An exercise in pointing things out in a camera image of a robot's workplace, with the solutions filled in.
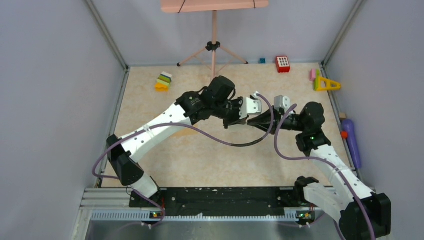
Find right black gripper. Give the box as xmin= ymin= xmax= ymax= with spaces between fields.
xmin=247 ymin=106 xmax=307 ymax=135

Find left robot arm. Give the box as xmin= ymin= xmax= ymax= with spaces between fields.
xmin=106 ymin=76 xmax=248 ymax=207

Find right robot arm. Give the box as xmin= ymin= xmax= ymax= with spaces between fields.
xmin=247 ymin=102 xmax=392 ymax=240

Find brown kraft envelope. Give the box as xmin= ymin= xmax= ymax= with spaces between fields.
xmin=172 ymin=128 xmax=198 ymax=138

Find red window toy block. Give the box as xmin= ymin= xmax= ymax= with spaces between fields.
xmin=275 ymin=55 xmax=291 ymax=73

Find yellow triangle toy block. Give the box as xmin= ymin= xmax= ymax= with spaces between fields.
xmin=313 ymin=76 xmax=342 ymax=92

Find pink toy block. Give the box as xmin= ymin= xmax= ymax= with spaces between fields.
xmin=309 ymin=68 xmax=317 ymax=82

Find green toy block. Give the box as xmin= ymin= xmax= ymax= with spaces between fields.
xmin=315 ymin=69 xmax=321 ymax=79

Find small wooden block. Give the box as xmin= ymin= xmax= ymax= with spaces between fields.
xmin=339 ymin=112 xmax=347 ymax=121

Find pink tripod stand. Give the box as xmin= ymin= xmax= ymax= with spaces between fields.
xmin=176 ymin=10 xmax=249 ymax=79

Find purple toy bottle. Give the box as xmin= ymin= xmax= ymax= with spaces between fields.
xmin=340 ymin=119 xmax=362 ymax=169

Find stacked colourful toy blocks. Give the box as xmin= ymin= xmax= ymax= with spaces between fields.
xmin=154 ymin=71 xmax=173 ymax=92

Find pink board on tripod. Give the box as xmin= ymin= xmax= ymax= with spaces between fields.
xmin=160 ymin=0 xmax=269 ymax=14

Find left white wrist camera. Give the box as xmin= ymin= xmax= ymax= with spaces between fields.
xmin=239 ymin=92 xmax=262 ymax=120

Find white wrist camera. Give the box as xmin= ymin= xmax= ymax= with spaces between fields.
xmin=273 ymin=95 xmax=291 ymax=114
xmin=239 ymin=92 xmax=262 ymax=120

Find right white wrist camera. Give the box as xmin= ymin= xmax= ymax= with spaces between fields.
xmin=273 ymin=95 xmax=291 ymax=114

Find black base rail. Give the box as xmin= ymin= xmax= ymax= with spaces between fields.
xmin=126 ymin=187 xmax=318 ymax=222

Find white toothed cable duct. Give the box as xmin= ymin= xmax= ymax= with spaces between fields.
xmin=90 ymin=210 xmax=299 ymax=222

